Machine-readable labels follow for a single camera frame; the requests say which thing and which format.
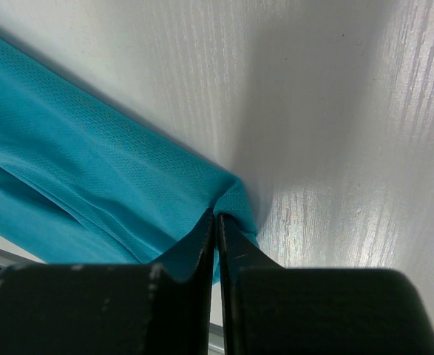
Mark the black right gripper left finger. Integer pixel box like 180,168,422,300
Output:
0,210,214,354

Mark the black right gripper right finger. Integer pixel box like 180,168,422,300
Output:
217,214,434,354

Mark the teal t shirt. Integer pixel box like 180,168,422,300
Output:
0,38,257,264

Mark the aluminium rail beam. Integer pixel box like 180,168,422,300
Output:
0,249,44,268

